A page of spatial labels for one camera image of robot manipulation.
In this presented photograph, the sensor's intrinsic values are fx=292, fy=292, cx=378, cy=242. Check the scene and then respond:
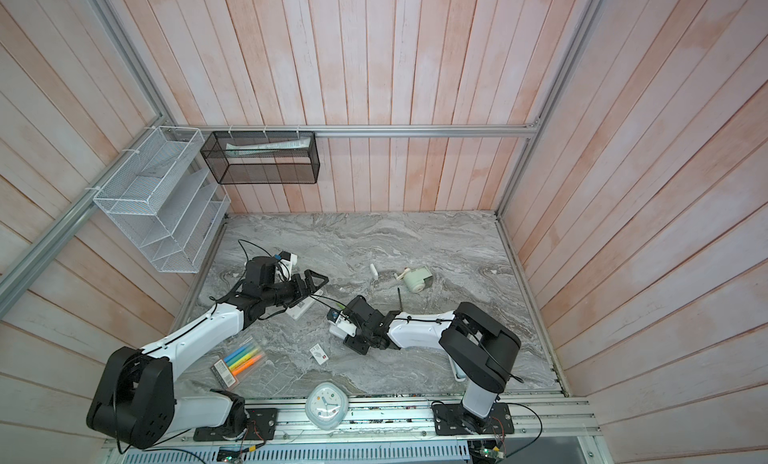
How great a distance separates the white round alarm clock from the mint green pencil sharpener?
1.26ft

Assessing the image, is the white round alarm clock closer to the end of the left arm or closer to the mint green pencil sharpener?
the end of the left arm

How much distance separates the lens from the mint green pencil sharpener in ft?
3.19

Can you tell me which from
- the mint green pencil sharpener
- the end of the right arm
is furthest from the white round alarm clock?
the mint green pencil sharpener

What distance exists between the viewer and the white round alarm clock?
0.73 meters

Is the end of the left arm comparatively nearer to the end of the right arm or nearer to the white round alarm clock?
the end of the right arm
